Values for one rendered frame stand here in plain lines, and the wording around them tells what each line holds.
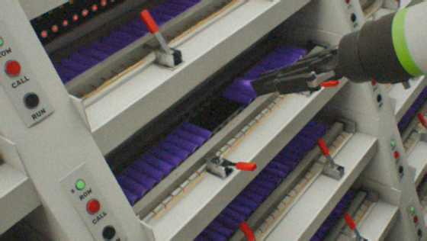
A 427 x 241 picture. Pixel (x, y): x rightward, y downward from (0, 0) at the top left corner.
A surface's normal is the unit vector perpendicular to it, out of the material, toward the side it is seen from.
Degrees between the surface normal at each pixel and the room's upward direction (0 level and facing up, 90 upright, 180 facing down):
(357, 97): 90
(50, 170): 90
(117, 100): 22
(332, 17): 90
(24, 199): 112
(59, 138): 90
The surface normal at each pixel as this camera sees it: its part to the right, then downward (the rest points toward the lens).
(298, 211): -0.11, -0.80
